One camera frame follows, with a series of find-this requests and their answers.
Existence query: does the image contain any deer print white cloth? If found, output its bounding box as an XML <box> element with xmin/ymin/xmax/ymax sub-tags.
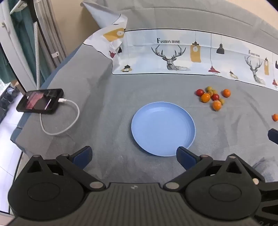
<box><xmin>81</xmin><ymin>0</ymin><xmax>278</xmax><ymax>92</ymax></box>

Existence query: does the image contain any teal curtain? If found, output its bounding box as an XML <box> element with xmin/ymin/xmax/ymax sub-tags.
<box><xmin>0</xmin><ymin>4</ymin><xmax>34</xmax><ymax>84</ymax></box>

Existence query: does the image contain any blue plastic plate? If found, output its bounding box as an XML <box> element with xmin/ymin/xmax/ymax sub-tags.
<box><xmin>131</xmin><ymin>101</ymin><xmax>196</xmax><ymax>157</ymax></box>

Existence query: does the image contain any black rod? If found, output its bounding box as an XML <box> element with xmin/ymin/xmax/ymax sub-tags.
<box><xmin>28</xmin><ymin>0</ymin><xmax>39</xmax><ymax>22</ymax></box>

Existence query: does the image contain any white charging cable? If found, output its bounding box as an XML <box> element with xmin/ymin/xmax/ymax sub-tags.
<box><xmin>39</xmin><ymin>98</ymin><xmax>80</xmax><ymax>135</ymax></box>

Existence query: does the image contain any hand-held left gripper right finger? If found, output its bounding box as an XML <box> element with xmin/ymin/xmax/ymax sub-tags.
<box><xmin>163</xmin><ymin>146</ymin><xmax>254</xmax><ymax>192</ymax></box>

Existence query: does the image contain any black smartphone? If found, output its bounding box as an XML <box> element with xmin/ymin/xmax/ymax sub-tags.
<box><xmin>16</xmin><ymin>88</ymin><xmax>64</xmax><ymax>115</ymax></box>

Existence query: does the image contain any grey curtain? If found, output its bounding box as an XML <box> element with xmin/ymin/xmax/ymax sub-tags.
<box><xmin>37</xmin><ymin>0</ymin><xmax>68</xmax><ymax>81</ymax></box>

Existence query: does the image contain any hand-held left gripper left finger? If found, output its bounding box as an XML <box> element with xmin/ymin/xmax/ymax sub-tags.
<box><xmin>23</xmin><ymin>146</ymin><xmax>107</xmax><ymax>192</ymax></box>

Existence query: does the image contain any white dotted strap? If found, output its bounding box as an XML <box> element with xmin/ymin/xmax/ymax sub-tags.
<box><xmin>34</xmin><ymin>21</ymin><xmax>41</xmax><ymax>89</ymax></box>

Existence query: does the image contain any white window frame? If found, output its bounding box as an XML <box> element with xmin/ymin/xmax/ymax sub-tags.
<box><xmin>0</xmin><ymin>0</ymin><xmax>40</xmax><ymax>89</ymax></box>

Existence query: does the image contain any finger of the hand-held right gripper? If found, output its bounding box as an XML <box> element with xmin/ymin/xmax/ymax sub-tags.
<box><xmin>252</xmin><ymin>178</ymin><xmax>278</xmax><ymax>193</ymax></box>
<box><xmin>268</xmin><ymin>128</ymin><xmax>278</xmax><ymax>145</ymax></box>

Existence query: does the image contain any pale blue cloth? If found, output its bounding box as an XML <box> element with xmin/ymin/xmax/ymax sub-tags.
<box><xmin>253</xmin><ymin>158</ymin><xmax>278</xmax><ymax>183</ymax></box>

